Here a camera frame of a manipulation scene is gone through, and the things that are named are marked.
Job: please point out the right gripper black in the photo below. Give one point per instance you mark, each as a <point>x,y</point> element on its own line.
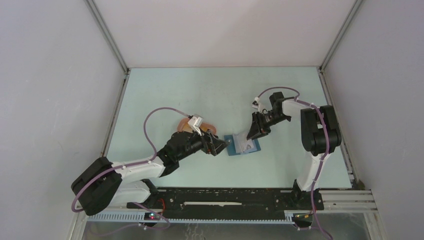
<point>259,128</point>

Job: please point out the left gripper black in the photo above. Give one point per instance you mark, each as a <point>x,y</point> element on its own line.
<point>210,143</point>

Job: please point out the blue leather card holder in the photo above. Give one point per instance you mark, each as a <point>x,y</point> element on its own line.
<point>238,144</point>

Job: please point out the silver credit card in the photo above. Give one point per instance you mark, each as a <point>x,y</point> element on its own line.
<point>247,145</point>

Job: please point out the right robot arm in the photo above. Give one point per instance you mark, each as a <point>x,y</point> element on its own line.
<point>320,136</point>

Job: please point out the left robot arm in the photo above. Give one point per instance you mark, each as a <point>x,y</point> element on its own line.
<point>106,183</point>

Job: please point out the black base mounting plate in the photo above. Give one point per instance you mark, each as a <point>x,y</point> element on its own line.
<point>232,204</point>

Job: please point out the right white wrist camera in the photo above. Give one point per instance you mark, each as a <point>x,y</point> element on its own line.
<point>257,105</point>

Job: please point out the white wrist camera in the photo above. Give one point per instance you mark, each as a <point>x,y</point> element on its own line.
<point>195,121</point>
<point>257,105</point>

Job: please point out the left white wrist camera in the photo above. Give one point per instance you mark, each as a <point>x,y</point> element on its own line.
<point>195,121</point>

